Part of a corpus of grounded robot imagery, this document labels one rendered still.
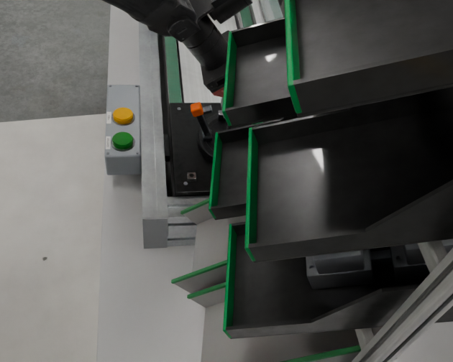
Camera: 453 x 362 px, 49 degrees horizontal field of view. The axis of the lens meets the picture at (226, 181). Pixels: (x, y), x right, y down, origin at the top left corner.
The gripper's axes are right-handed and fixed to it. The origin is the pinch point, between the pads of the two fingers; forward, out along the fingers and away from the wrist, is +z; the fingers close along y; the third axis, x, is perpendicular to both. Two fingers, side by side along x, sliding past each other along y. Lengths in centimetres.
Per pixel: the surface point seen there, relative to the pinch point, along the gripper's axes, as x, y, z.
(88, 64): 100, 149, 60
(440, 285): -18, -54, -21
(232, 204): -0.1, -33.3, -13.6
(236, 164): -0.4, -25.4, -10.9
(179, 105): 16.3, 11.1, 4.6
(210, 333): 14.5, -39.8, 3.2
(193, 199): 16.4, -12.7, 6.2
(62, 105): 109, 118, 53
